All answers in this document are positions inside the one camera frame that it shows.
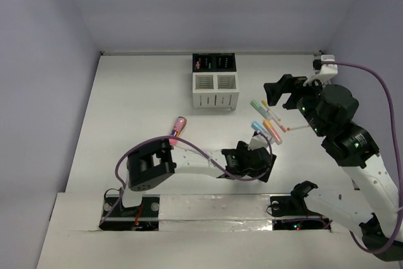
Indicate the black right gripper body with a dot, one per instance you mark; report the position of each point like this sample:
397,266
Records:
306,104

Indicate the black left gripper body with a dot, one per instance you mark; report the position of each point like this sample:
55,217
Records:
264,162

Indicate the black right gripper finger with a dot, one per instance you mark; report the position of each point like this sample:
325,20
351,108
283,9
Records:
291,103
286,84

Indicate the pink glue stick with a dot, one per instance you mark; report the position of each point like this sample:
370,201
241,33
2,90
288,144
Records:
178,126

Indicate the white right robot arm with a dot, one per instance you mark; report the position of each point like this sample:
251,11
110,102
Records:
376,227

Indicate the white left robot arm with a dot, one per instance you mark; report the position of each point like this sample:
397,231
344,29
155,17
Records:
160,168

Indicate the orange-capped white pen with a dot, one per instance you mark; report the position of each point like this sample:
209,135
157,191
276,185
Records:
297,127

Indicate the yellow-capped white pen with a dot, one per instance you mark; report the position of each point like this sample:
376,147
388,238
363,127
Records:
276,119

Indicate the orange pink pastel highlighter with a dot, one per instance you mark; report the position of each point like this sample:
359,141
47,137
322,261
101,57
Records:
270,129

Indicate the long green highlighter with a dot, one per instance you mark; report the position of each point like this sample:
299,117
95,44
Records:
260,110

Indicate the long blue pastel highlighter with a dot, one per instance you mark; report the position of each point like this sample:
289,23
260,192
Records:
259,128

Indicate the white four-slot pen organizer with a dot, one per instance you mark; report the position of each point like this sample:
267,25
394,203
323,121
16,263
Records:
216,87

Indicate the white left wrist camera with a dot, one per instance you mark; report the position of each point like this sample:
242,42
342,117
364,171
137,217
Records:
260,140

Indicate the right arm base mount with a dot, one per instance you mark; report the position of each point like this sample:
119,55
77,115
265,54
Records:
291,214

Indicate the aluminium rail right edge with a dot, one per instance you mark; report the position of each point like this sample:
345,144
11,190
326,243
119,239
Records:
349,147

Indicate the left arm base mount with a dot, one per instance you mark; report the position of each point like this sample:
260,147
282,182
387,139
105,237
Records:
117,217

